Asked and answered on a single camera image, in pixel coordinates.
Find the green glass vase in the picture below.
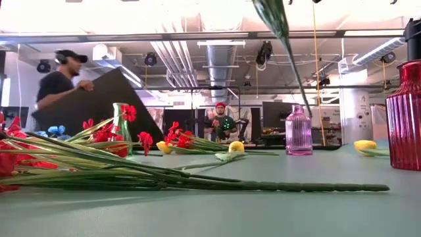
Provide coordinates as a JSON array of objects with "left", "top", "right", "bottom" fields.
[{"left": 111, "top": 102, "right": 134, "bottom": 157}]

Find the person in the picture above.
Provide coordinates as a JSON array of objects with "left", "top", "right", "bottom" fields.
[
  {"left": 205, "top": 101, "right": 238, "bottom": 143},
  {"left": 34, "top": 49, "right": 95, "bottom": 111}
]

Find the purple glass vase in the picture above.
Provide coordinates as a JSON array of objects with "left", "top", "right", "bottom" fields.
[{"left": 285, "top": 104, "right": 314, "bottom": 156}]

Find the yellow hanging cable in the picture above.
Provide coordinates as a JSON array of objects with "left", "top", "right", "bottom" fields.
[{"left": 311, "top": 0, "right": 326, "bottom": 146}]

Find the white ceiling light bar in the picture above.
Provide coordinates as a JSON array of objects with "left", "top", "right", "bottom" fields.
[{"left": 197, "top": 39, "right": 246, "bottom": 47}]

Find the dark wall screen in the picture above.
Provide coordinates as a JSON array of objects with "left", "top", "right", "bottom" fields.
[{"left": 0, "top": 105, "right": 30, "bottom": 130}]

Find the green table mat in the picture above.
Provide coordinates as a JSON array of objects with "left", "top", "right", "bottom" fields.
[{"left": 0, "top": 140, "right": 421, "bottom": 237}]

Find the pink cloth cover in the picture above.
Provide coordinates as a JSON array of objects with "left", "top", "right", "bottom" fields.
[{"left": 370, "top": 103, "right": 389, "bottom": 141}]

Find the black ceiling spot lamp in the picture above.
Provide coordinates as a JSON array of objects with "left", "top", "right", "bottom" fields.
[
  {"left": 143, "top": 52, "right": 158, "bottom": 67},
  {"left": 36, "top": 59, "right": 52, "bottom": 74},
  {"left": 255, "top": 41, "right": 274, "bottom": 66},
  {"left": 380, "top": 51, "right": 397, "bottom": 65}
]

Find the black monitor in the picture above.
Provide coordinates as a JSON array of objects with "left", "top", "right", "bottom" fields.
[{"left": 262, "top": 101, "right": 295, "bottom": 130}]

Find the red glass vase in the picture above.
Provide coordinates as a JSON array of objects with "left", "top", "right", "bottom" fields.
[{"left": 385, "top": 60, "right": 421, "bottom": 171}]

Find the white ceiling pipe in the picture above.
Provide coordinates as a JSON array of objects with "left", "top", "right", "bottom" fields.
[{"left": 352, "top": 37, "right": 408, "bottom": 66}]

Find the large black board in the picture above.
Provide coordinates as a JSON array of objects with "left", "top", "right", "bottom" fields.
[{"left": 32, "top": 68, "right": 164, "bottom": 145}]

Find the silver ceiling duct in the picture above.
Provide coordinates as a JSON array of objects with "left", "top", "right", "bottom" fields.
[{"left": 205, "top": 44, "right": 238, "bottom": 105}]

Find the yellow artificial tulip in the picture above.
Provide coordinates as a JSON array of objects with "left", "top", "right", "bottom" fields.
[
  {"left": 156, "top": 140, "right": 173, "bottom": 155},
  {"left": 170, "top": 140, "right": 248, "bottom": 171},
  {"left": 353, "top": 140, "right": 391, "bottom": 157}
]

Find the black metal rack frame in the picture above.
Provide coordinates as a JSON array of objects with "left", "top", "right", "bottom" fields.
[{"left": 134, "top": 86, "right": 241, "bottom": 142}]

